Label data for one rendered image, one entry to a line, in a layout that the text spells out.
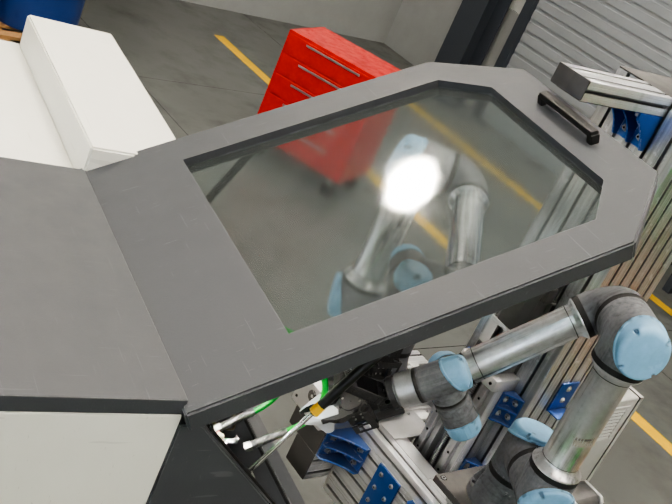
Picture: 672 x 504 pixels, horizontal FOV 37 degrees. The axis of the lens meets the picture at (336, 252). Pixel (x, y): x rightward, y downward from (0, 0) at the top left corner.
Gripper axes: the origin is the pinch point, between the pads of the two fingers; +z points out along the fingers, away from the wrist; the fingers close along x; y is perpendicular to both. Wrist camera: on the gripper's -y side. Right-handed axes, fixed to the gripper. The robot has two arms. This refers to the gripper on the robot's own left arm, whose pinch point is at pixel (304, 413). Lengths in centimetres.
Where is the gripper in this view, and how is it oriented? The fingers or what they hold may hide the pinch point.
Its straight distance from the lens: 211.6
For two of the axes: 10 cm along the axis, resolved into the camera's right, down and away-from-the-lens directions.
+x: -0.5, -6.6, 7.5
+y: 3.9, 6.8, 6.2
